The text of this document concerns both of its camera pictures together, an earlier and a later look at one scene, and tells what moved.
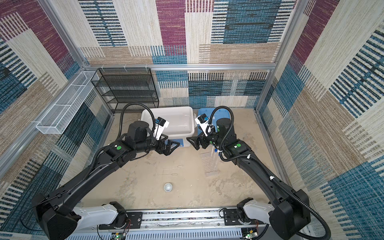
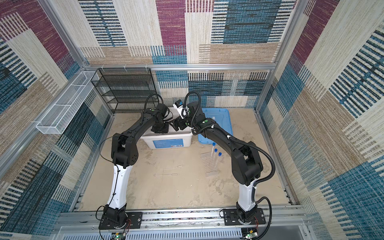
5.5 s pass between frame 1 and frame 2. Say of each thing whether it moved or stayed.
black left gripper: moved
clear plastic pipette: stayed
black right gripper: moved
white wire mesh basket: stayed
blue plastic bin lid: stayed
